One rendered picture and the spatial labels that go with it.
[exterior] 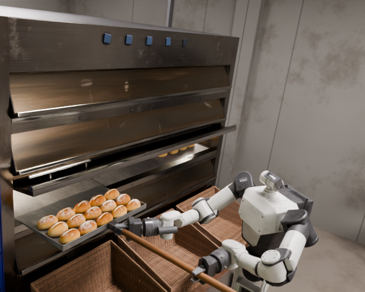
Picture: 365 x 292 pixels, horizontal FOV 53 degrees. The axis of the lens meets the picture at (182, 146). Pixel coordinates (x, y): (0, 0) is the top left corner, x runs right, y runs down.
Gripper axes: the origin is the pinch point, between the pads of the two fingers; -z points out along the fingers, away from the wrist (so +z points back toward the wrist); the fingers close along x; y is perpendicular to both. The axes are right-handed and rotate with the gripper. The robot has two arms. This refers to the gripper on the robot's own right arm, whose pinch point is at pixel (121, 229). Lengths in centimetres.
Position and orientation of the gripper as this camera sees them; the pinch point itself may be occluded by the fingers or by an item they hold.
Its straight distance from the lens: 180.8
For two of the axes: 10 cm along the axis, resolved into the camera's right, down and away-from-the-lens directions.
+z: 9.4, 0.0, 3.5
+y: -3.3, -3.5, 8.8
